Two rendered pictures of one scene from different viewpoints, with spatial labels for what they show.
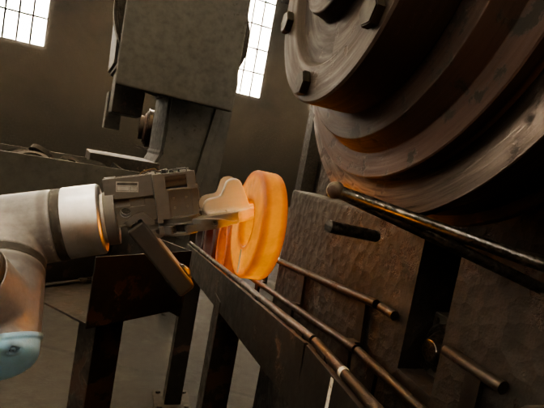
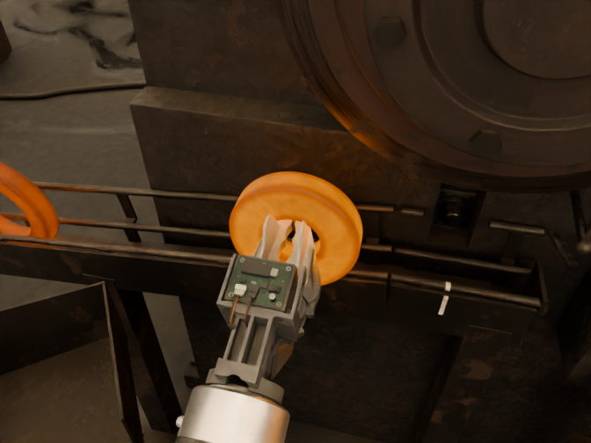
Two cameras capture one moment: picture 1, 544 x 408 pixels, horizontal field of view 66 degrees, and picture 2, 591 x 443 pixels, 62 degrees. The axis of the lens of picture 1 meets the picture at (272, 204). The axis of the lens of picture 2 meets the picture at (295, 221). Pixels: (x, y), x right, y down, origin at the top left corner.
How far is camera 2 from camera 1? 0.61 m
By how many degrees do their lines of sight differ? 63
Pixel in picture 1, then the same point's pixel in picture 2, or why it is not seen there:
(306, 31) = (432, 48)
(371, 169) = (507, 170)
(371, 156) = not seen: hidden behind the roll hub
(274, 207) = (355, 221)
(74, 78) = not seen: outside the picture
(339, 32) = (546, 90)
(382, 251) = (384, 166)
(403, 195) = (533, 179)
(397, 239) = not seen: hidden behind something
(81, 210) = (278, 428)
